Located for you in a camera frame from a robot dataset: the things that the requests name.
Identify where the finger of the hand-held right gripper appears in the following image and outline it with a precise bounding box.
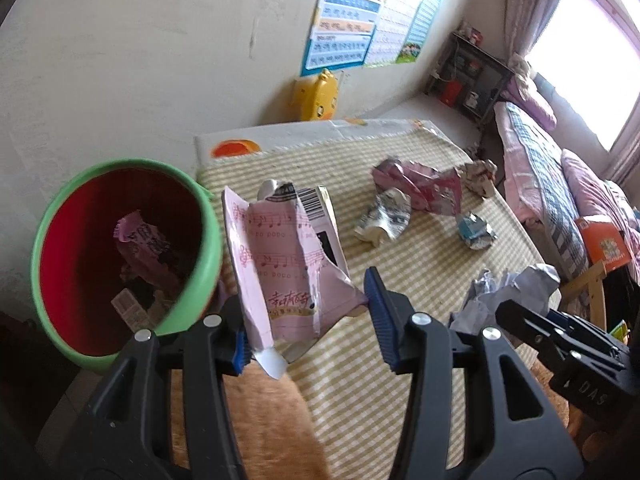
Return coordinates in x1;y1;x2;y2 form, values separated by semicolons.
495;299;577;376
547;311;629;361

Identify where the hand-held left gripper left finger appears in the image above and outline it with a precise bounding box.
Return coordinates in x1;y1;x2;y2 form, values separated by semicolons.
86;295;250;480

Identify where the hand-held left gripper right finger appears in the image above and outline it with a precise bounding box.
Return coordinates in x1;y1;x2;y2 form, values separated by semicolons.
364;266;585;480

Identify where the grey paper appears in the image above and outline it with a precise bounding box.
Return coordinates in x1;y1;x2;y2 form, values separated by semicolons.
448;262;561;341

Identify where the white pouch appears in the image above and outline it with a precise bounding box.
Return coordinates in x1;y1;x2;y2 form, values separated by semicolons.
354;187;412;247

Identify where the pink music note packet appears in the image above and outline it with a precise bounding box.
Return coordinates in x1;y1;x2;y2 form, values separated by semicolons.
221;186;368;381

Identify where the blue white wrapper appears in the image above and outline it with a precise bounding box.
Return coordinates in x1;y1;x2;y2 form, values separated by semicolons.
457;212;498;251

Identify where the small white printed carton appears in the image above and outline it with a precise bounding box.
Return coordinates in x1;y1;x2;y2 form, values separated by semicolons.
111;292;156;331

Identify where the pink red wrapper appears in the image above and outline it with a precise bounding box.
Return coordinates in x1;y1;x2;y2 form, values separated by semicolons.
371;156;463;216

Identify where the purple pink wrapper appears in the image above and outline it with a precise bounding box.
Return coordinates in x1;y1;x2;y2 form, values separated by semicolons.
112;211;176;281

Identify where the brown wrapper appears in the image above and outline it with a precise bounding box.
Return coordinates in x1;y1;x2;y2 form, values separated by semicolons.
457;159;499;198

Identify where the green red plastic bucket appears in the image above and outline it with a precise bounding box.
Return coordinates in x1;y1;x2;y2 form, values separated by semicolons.
30;159;223;373

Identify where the colourful printed box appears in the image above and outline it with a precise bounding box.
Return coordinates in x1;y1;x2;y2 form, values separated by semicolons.
607;320;631;346

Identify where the striped cloth covered table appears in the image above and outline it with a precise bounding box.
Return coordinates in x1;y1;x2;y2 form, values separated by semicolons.
195;125;548;480

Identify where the tan plush cloth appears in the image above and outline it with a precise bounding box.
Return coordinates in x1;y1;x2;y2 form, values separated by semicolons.
170;355;591;480

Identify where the orange printed box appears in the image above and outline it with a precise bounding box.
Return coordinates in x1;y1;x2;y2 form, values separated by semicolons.
575;215;633;268

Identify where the large pink pillow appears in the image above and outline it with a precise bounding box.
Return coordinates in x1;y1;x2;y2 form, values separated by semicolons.
560;149;640;271

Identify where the pink quilted blanket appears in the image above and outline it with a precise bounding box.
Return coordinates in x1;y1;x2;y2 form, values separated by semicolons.
492;101;546;226

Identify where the blue plaid quilt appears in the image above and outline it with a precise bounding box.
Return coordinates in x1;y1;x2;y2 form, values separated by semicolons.
500;102;591;281

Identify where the pink curtain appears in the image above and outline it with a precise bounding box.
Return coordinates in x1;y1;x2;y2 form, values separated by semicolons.
502;0;571;56
607;145;640;191

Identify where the white box with orange print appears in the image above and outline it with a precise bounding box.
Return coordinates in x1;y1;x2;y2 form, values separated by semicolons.
192;117;441;173

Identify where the yellow duck toy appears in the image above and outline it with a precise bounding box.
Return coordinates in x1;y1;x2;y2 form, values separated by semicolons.
291;68;341;122

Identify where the small pink pillow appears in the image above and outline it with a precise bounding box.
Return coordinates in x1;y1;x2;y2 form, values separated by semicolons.
502;77;557;131

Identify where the red container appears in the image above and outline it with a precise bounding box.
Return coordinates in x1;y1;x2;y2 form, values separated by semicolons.
440;80;463;107

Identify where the beige folded cloth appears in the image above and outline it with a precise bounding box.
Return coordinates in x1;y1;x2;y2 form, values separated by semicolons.
509;52;536;88

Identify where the black shelf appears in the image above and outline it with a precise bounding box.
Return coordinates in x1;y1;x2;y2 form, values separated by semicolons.
425;31;513;131

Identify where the bright window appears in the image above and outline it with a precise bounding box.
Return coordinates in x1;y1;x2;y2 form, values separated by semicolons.
527;0;640;151

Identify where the red white small box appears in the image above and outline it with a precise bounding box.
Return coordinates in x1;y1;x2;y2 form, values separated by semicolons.
457;21;485;45

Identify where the wooden chair frame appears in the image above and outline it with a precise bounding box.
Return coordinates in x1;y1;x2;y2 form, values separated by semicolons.
560;260;608;331

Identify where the blue striped wall poster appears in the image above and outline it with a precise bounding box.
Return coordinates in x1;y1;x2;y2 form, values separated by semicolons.
300;0;388;77

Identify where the white chart wall poster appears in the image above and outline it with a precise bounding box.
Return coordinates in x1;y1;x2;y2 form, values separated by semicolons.
362;0;428;68

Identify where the green chart wall poster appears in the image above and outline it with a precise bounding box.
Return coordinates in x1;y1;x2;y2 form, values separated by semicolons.
395;0;445;64

